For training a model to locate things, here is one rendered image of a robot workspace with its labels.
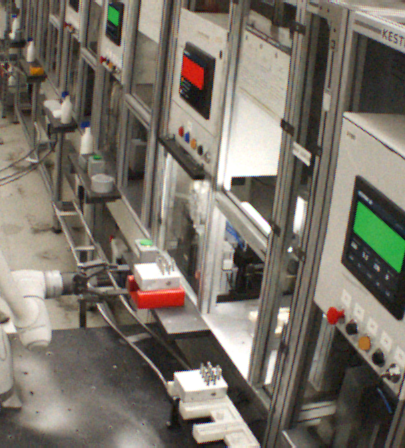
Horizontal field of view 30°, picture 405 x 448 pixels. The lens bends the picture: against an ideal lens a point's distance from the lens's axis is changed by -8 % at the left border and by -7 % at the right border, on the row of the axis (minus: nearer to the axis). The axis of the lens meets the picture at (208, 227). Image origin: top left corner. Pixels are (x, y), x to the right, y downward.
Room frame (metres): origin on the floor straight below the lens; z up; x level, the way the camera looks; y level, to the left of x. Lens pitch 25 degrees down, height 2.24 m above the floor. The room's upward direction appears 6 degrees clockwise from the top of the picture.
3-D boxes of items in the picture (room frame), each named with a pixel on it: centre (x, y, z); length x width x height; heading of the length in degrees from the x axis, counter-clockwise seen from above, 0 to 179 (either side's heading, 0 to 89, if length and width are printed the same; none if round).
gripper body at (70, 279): (2.19, 0.40, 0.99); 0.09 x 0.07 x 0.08; 113
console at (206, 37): (2.48, -0.02, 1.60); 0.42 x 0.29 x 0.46; 23
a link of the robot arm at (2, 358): (1.92, 0.65, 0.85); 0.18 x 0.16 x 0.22; 60
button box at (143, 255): (2.45, 0.19, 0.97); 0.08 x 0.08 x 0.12; 23
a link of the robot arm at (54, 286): (2.16, 0.47, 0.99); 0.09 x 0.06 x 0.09; 23
